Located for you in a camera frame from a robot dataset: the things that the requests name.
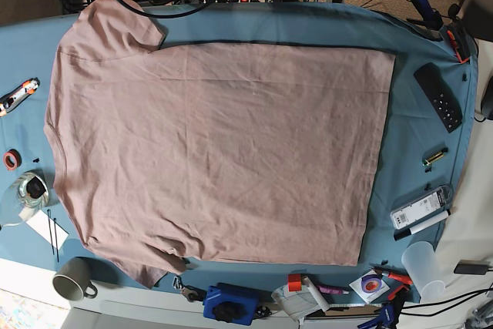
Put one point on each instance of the pink T-shirt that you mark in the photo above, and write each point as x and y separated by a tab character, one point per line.
218	151

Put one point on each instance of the red plastic block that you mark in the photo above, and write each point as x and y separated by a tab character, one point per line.
294	282

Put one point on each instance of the metal carabiner keyring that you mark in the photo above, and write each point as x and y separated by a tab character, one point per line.
177	283

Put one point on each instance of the blue black device box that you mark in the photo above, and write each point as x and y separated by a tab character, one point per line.
231	304

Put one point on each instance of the small battery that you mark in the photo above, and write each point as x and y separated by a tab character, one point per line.
428	160

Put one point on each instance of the blue table cloth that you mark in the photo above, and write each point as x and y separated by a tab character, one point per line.
412	132

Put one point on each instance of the purple tape roll card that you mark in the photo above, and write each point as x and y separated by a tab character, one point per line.
369	287

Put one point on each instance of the clear plastic package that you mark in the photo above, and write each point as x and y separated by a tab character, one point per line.
424	205

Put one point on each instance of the black remote control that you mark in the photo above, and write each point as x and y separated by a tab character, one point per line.
440	96

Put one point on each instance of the translucent plastic cup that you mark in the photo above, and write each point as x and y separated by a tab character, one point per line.
420	262

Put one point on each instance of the black white marker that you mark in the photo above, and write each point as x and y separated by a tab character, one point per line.
422	225

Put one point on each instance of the white paper card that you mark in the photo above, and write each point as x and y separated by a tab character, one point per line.
39	223

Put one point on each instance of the blue bar clamp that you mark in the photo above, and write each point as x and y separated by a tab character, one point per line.
389	313

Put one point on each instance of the grey ceramic mug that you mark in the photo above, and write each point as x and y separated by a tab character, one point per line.
73	281

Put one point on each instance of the red tape roll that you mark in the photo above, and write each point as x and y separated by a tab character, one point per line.
12	160

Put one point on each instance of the orange black clamp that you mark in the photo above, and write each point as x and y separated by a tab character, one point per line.
454	35

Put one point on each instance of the orange grey utility knife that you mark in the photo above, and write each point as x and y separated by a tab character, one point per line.
12	99

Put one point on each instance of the black cable ties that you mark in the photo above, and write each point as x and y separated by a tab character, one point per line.
53	234

